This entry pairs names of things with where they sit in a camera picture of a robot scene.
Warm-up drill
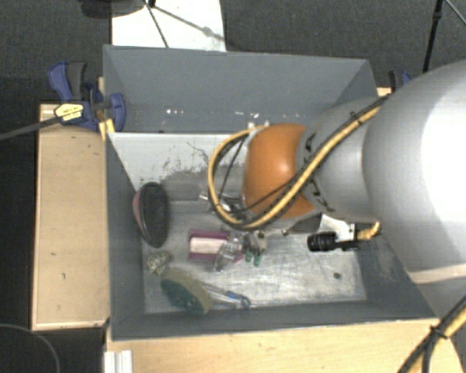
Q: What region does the small speckled grey lump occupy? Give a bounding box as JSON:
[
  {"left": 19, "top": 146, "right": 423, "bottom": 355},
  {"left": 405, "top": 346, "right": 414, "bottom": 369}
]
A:
[{"left": 146, "top": 250, "right": 173, "bottom": 276}]

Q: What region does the green and tan oval sponge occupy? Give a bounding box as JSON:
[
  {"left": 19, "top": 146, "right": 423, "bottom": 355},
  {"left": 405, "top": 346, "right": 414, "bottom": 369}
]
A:
[{"left": 159, "top": 267, "right": 215, "bottom": 316}]

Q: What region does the black cylinder on white bracket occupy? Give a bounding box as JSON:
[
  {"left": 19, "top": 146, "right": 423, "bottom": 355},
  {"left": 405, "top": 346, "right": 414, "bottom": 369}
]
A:
[{"left": 306, "top": 214, "right": 382, "bottom": 253}]

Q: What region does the grey metal bin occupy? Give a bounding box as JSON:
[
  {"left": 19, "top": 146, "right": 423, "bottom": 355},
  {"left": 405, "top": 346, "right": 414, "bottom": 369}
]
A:
[{"left": 100, "top": 44, "right": 438, "bottom": 341}]

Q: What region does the pale wood board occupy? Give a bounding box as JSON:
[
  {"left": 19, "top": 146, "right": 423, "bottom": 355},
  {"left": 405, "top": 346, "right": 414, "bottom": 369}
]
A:
[{"left": 30, "top": 103, "right": 112, "bottom": 332}]

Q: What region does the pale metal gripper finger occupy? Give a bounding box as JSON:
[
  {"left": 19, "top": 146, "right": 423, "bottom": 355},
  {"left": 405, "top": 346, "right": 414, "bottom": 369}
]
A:
[
  {"left": 221, "top": 242, "right": 245, "bottom": 270},
  {"left": 212, "top": 238, "right": 238, "bottom": 272}
]

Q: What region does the black and pink oval brush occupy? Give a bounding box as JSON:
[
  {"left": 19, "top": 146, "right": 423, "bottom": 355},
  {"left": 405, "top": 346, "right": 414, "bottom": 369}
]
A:
[{"left": 131, "top": 181, "right": 172, "bottom": 249}]

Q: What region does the clear and blue pen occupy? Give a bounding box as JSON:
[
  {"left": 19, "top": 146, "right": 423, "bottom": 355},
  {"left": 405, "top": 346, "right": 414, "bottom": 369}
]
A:
[{"left": 202, "top": 284, "right": 252, "bottom": 311}]

